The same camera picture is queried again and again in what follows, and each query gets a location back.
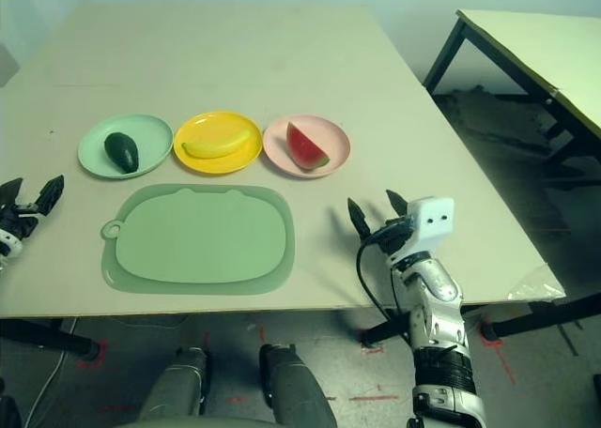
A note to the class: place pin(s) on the side table with black legs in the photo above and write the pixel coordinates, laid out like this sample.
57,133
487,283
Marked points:
540,43

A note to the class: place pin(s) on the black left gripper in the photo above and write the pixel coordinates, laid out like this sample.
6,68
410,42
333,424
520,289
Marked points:
19,220

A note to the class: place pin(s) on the green cutting board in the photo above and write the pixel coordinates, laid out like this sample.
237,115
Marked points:
197,240

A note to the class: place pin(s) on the grey robot left leg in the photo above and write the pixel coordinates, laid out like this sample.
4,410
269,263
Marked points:
178,386

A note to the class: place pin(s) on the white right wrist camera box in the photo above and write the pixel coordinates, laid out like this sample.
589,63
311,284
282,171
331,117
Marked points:
432,221

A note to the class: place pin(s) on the clear plastic bag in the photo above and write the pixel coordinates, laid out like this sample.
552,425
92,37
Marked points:
535,287

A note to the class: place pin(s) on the grey robot leg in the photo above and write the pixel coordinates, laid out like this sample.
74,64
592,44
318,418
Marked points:
296,390
178,386

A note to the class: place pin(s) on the pink plate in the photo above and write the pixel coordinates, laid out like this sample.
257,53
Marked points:
338,151

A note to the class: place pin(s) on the dark green avocado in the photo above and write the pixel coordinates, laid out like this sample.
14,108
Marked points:
121,153

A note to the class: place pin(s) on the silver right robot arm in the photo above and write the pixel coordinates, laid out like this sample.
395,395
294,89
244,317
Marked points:
441,315

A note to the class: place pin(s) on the black table foot bar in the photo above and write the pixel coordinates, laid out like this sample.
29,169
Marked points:
47,336
540,313
380,333

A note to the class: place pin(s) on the yellow banana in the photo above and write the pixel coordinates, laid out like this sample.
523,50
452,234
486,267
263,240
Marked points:
216,147

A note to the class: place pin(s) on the mint green plate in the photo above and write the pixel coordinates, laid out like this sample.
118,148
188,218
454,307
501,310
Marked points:
150,142

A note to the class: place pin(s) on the red watermelon slice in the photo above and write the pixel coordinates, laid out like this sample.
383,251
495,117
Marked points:
303,146

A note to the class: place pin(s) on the grey robot right leg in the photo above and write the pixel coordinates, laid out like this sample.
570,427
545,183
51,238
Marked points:
296,390

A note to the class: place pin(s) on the yellow plate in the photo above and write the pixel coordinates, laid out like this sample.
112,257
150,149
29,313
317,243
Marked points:
211,120

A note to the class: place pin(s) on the grey robot torso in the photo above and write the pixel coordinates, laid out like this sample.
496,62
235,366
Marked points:
197,423

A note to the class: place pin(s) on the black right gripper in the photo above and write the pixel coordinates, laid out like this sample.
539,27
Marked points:
392,238

